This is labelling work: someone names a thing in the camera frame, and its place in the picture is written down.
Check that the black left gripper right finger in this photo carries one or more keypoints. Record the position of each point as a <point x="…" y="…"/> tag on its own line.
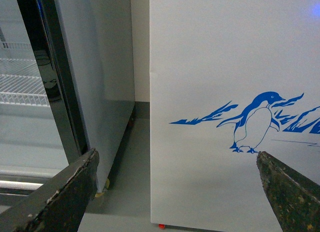
<point x="294" y="198"/>

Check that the white blue chest freezer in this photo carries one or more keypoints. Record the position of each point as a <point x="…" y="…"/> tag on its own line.
<point x="228" y="79"/>

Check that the white wire fridge shelf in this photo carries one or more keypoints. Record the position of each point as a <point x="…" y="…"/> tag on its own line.
<point x="20" y="79"/>

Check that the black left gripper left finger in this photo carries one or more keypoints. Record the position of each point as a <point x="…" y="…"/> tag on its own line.
<point x="59" y="204"/>

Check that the glass door display fridge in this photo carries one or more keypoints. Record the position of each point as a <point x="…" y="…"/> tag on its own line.
<point x="84" y="53"/>

